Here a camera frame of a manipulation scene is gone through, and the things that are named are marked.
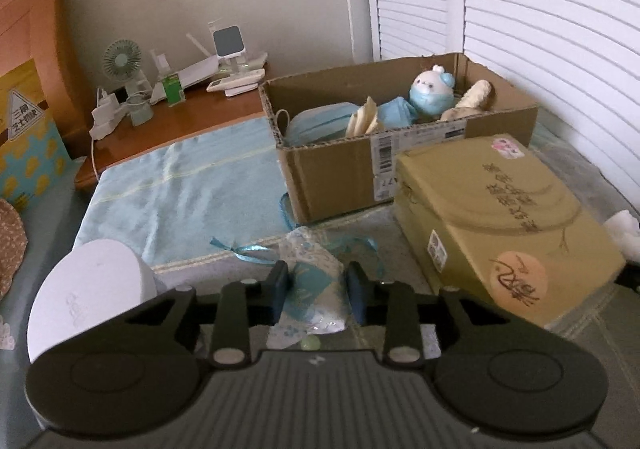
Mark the pale green bead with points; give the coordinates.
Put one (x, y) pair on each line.
(310, 343)

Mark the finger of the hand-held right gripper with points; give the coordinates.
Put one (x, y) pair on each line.
(631, 279)

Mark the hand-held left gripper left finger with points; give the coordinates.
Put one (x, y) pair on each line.
(280, 289)

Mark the white tissue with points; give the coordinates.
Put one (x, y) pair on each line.
(625, 229)

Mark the patterned pouch with blue ribbon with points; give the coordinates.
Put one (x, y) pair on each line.
(315, 304)

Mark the white dome-shaped device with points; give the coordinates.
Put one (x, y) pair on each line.
(90, 289)

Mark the wooden nightstand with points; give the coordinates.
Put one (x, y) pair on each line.
(200, 121)

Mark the wooden headboard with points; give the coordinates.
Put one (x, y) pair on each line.
(45, 29)

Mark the stack of blue face masks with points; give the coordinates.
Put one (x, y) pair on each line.
(315, 124)

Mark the white plush toy blue scarf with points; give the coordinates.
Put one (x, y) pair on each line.
(430, 89)

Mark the clear glass jar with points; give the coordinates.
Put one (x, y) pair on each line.
(140, 111)

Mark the light blue towel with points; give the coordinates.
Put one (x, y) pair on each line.
(190, 199)

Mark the closed tan gift box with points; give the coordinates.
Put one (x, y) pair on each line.
(500, 229)

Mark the brown floral cloth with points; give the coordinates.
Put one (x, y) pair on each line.
(10, 249)

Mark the white router with antennas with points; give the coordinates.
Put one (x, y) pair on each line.
(195, 71)

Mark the blue face mask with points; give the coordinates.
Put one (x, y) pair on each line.
(395, 111)

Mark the white square device on stand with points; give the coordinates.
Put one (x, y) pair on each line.
(226, 40)

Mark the white power strip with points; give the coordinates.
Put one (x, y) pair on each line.
(107, 116)

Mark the white remote control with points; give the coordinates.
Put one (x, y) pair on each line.
(235, 79)
(242, 90)

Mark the small green box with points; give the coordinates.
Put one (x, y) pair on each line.
(172, 89)

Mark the beige round pad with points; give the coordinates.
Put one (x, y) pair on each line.
(362, 121)

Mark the brown cardboard box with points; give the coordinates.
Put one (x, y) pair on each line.
(330, 179)

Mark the small mint desk fan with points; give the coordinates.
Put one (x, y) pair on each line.
(120, 61)

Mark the blue-grey bedsheet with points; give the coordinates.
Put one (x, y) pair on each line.
(45, 229)

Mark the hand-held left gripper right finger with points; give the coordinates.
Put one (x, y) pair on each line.
(356, 289)

